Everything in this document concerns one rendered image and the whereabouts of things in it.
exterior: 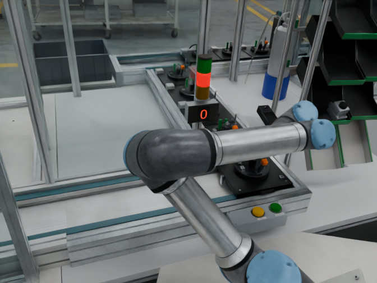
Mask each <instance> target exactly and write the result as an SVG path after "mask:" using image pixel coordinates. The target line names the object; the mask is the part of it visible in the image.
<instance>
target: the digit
mask: <svg viewBox="0 0 377 283"><path fill-rule="evenodd" d="M209 113H210V106H203V107H198V112H197V121H204V120H208V119H209Z"/></svg>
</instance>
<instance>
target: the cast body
mask: <svg viewBox="0 0 377 283"><path fill-rule="evenodd" d="M349 110H350V109H349V108H348V105H347V103H346V102H345V101H337V102H334V103H333V102H330V103H329V104H328V109H327V112H328V113H329V116H330V118H331V119H332V121H342V120H345V119H346V118H347V116H346V114H347V112H348V111H349Z"/></svg>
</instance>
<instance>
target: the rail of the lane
mask: <svg viewBox="0 0 377 283"><path fill-rule="evenodd" d="M274 191H275V190H274V189H269V190H264V191H260V193H259V195H257V196H254V197H248V198H243V199H238V200H233V201H230V202H224V203H219V204H216V205H217V206H218V208H219V209H220V210H221V211H222V212H223V213H224V215H225V216H226V214H227V212H230V211H235V210H239V209H244V208H248V207H253V206H258V205H262V204H267V203H271V202H276V201H279V202H280V204H281V205H282V206H283V207H284V209H285V210H286V211H287V212H288V216H292V215H295V214H299V213H304V212H307V208H308V206H309V203H310V199H311V196H312V192H311V190H310V189H309V188H308V187H307V186H306V185H305V186H300V187H296V188H291V189H286V190H281V191H276V192H274ZM199 237H200V236H199V235H198V233H197V232H196V231H195V230H194V229H193V228H192V227H191V226H190V225H189V223H188V222H187V221H186V220H185V219H184V218H183V217H182V216H181V215H180V213H179V212H177V213H171V214H167V215H163V216H158V217H153V218H147V219H144V220H139V221H134V222H129V223H124V224H120V225H115V226H110V227H105V228H101V229H96V230H91V231H86V232H81V233H78V234H72V235H67V236H66V240H67V250H68V255H69V258H70V262H71V268H72V267H77V266H82V265H85V264H89V263H94V262H98V261H103V260H106V259H110V258H115V257H119V256H122V255H127V254H131V253H136V252H140V251H143V250H148V249H153V248H157V247H162V246H165V245H169V244H174V243H178V242H182V241H186V240H190V239H195V238H199Z"/></svg>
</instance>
